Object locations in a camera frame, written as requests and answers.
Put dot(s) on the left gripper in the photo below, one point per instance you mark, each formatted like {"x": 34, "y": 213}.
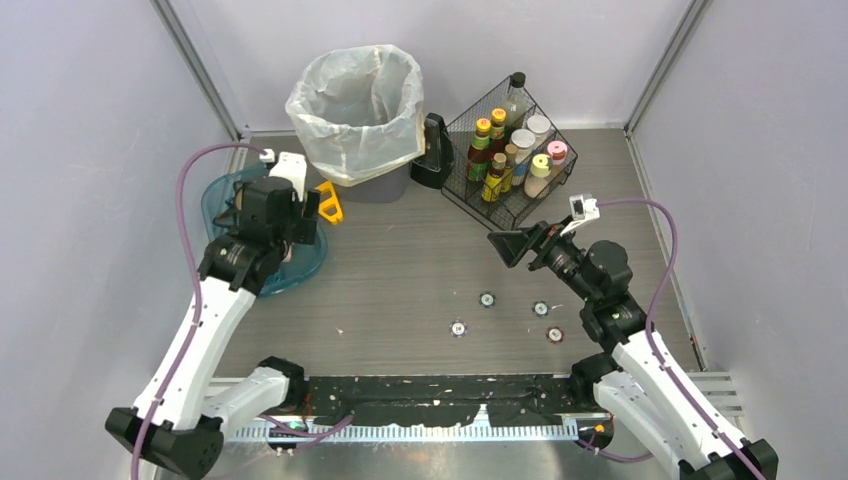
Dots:
{"x": 307, "y": 216}

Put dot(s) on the yellow plastic holder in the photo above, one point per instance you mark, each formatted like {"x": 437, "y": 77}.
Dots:
{"x": 330, "y": 208}

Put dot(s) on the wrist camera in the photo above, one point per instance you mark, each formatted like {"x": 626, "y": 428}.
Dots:
{"x": 584, "y": 209}
{"x": 287, "y": 165}

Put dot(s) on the teal transparent plastic tub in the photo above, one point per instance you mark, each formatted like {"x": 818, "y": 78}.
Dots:
{"x": 218, "y": 210}

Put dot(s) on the red poker chip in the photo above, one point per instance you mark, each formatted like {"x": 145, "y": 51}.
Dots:
{"x": 554, "y": 335}

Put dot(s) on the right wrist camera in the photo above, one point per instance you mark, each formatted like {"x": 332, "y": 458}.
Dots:
{"x": 584, "y": 209}

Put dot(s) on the pink cap spice jar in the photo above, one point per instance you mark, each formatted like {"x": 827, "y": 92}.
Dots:
{"x": 557, "y": 150}

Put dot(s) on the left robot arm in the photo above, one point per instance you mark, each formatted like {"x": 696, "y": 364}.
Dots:
{"x": 172, "y": 423}

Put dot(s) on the black wire rack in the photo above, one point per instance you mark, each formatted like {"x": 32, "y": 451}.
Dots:
{"x": 512, "y": 208}

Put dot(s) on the black cap glass bottle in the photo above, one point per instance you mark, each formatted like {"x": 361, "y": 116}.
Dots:
{"x": 515, "y": 103}

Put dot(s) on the glass jar white beads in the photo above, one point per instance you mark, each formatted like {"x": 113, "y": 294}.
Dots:
{"x": 540, "y": 126}

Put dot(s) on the white trash bag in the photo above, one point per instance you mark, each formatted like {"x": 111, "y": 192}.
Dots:
{"x": 359, "y": 112}

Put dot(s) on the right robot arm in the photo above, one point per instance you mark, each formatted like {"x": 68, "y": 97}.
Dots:
{"x": 634, "y": 377}

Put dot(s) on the black device behind bin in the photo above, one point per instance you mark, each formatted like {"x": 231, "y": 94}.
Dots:
{"x": 435, "y": 165}

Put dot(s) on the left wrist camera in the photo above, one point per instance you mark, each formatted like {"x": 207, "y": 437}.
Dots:
{"x": 287, "y": 165}

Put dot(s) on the yellow cap spice jar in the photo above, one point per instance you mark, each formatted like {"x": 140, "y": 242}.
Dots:
{"x": 536, "y": 184}

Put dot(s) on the small brown cap bottle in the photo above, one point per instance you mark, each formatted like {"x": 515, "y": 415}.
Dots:
{"x": 494, "y": 177}

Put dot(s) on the small yellow oil bottle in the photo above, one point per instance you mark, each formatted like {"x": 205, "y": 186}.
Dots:
{"x": 510, "y": 153}

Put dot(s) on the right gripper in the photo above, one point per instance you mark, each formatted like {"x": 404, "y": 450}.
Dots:
{"x": 534, "y": 245}

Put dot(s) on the grey trash bin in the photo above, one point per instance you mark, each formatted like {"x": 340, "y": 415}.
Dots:
{"x": 386, "y": 188}

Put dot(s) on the yellow cap sauce bottle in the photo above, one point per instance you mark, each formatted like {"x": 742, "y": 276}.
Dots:
{"x": 497, "y": 131}
{"x": 477, "y": 152}

